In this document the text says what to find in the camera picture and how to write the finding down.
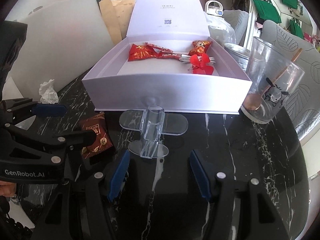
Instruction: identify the green tote bag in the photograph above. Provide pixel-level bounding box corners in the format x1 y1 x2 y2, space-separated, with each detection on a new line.
288 18 304 39
253 0 281 24

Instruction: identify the green tote bag left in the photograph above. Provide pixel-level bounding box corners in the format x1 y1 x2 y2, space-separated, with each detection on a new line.
253 0 281 24

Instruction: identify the grey leaf pattern chair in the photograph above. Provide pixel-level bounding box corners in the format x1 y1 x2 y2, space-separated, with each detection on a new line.
260 19 320 136

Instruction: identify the red triangular candy pouch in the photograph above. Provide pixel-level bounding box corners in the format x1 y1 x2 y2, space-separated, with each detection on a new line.
128 44 158 62

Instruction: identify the clear acrylic airplane stand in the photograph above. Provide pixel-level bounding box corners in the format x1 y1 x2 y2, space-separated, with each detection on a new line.
119 106 188 159

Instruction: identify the white open gift box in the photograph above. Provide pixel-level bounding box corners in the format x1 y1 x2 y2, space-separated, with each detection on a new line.
82 0 252 114

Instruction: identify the white small kettle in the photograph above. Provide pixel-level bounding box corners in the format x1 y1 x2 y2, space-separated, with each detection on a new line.
204 0 223 17

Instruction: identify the dark hanging handbag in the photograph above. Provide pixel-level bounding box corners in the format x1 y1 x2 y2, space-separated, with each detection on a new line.
232 0 247 11

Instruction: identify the red plastic propeller fan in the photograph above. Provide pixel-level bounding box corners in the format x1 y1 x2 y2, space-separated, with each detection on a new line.
190 53 214 75

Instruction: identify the green tote bag lower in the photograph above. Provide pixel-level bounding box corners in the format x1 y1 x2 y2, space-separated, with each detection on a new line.
288 18 304 39

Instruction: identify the red orange snack packet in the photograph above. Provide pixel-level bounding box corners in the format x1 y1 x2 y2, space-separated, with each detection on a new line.
188 40 212 56

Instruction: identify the small steel bowl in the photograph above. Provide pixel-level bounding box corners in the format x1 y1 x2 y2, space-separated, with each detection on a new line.
224 43 250 72

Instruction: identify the operator left hand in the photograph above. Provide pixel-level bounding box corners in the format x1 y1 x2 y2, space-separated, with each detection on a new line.
0 181 16 197

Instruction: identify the dark red tea packet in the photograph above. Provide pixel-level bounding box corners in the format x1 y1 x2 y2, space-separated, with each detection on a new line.
79 112 113 159

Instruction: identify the clear plastic bag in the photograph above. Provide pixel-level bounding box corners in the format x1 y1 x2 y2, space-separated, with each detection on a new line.
205 14 236 46

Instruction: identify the white usb cable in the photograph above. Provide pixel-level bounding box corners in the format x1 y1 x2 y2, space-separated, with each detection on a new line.
179 55 217 67

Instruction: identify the brown paper envelope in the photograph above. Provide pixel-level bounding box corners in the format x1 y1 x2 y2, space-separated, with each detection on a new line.
99 0 136 45

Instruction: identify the crumpled white tissue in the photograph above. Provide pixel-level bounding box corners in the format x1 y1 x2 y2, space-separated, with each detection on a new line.
39 79 59 105

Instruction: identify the clear glass cup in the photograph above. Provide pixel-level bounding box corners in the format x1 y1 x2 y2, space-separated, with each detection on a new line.
241 37 304 124

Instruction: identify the white foam board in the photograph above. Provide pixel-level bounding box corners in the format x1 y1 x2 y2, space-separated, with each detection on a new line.
9 0 114 100

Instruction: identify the ketchup packet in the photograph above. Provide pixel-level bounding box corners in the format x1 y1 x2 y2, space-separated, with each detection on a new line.
145 42 173 53
157 51 187 60

